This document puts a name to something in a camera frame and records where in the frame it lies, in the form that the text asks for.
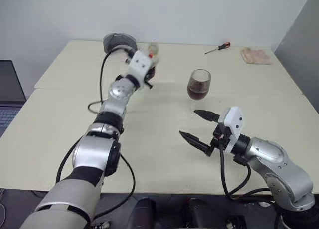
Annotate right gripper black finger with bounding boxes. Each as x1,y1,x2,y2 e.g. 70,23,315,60
179,130,215,157
193,109,220,123

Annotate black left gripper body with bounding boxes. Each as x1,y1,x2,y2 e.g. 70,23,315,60
144,66,158,84

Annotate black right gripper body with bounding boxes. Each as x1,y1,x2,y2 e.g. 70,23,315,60
210,121,232,151

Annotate clear stemless-look wine glass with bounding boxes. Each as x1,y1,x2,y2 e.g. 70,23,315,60
186,69,212,115

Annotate gray baseball cap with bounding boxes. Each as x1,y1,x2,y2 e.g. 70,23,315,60
103,33,137,53

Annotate dark rounded shape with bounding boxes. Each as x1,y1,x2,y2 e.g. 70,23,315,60
185,198,215,229
134,198,157,229

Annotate beige folded cloth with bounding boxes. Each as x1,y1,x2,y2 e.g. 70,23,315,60
240,47,273,65

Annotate gray partition panel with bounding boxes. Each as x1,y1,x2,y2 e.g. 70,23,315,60
271,0,319,115

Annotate dark gray laptop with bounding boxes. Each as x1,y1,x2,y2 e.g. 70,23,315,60
0,60,27,137

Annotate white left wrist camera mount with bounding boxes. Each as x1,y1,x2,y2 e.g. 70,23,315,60
127,51,154,90

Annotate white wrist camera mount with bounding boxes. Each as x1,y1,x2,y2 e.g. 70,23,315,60
127,51,154,90
217,106,246,155

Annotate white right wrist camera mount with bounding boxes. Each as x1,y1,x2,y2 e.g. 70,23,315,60
217,106,246,155

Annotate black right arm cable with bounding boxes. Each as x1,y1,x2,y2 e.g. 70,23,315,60
219,145,275,205

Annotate red black handled screwdriver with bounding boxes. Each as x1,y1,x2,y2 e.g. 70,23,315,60
204,41,231,55

